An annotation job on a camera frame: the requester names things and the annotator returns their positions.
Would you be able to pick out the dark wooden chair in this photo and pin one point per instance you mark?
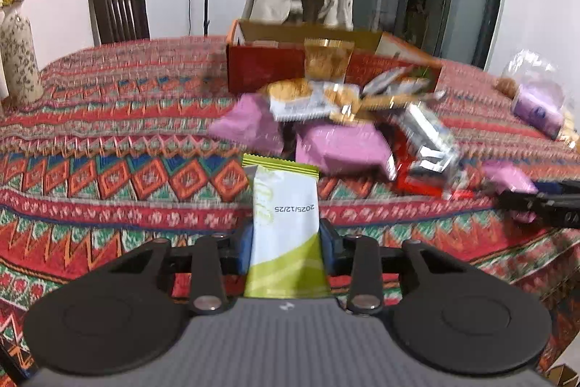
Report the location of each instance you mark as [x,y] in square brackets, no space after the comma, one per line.
[118,10]

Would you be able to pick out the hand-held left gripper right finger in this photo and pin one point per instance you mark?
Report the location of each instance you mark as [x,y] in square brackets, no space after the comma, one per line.
[327,251]

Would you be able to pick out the long brown snack packet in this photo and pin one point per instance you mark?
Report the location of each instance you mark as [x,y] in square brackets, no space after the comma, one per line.
[398,99]

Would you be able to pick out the pink snack packet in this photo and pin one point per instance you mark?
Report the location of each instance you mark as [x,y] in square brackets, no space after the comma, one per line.
[340,146]
[247,124]
[507,178]

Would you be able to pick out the orange cardboard box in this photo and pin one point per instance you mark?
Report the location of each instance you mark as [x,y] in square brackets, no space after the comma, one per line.
[253,65]

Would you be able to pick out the brown bread piece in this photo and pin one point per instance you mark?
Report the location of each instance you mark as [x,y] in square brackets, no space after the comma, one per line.
[505,85]

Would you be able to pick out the brown wooden chair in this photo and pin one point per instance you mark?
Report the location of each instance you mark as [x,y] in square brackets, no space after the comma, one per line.
[312,8]

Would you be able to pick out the floral ceramic vase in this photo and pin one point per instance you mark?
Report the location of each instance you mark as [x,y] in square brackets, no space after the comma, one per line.
[18,56]

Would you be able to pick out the red snack packet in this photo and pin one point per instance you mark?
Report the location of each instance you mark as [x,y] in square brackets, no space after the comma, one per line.
[419,183]

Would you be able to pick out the clear plastic bag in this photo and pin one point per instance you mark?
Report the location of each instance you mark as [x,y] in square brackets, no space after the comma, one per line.
[534,69]

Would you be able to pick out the small brown carton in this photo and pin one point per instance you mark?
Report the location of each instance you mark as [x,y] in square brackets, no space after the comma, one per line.
[564,374]

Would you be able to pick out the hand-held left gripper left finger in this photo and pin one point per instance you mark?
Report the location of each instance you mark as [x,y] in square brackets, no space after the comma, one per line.
[243,251]

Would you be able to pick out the clear bread packet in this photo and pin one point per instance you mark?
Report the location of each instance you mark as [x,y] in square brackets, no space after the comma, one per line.
[290,97]

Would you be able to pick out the small bread packet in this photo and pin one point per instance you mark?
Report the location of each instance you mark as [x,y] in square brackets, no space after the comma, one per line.
[346,99]

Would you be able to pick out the silver foil packet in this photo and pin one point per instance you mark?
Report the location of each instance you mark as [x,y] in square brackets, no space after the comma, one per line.
[428,133]

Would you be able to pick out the gold topped bread packet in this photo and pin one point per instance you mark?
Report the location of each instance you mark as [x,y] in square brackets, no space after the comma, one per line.
[327,60]

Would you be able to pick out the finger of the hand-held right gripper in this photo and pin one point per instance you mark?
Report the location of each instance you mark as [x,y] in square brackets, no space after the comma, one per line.
[543,208]
[559,188]

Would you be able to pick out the green white snack packet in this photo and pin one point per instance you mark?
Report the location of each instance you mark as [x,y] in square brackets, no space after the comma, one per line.
[283,233]

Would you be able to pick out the purple packet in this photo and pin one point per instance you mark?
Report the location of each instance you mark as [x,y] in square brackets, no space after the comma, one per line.
[539,108]

